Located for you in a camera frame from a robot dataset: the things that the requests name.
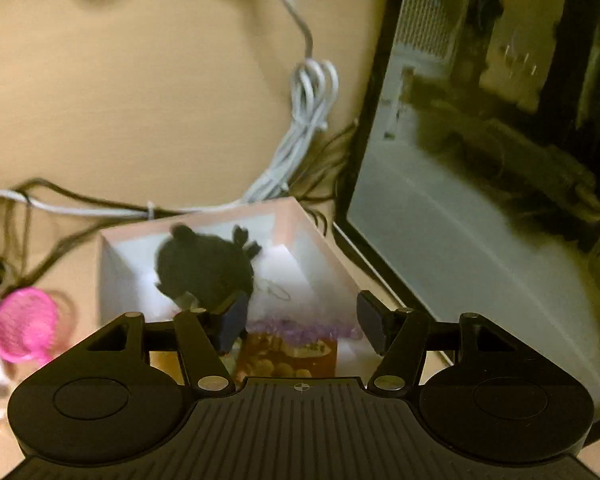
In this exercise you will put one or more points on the pink toy basket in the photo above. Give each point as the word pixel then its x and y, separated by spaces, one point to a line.
pixel 25 325

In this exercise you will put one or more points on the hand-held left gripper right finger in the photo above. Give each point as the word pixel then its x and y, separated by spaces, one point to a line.
pixel 372 322

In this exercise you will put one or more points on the black plush toy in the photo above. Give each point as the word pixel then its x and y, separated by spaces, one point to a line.
pixel 200 265

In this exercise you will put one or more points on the computer case with glass side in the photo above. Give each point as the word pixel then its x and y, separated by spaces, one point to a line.
pixel 455 210

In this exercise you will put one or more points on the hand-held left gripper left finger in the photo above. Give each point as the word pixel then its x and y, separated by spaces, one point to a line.
pixel 232 320

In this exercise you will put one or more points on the pink cardboard box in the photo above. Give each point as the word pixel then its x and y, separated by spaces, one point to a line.
pixel 130 270

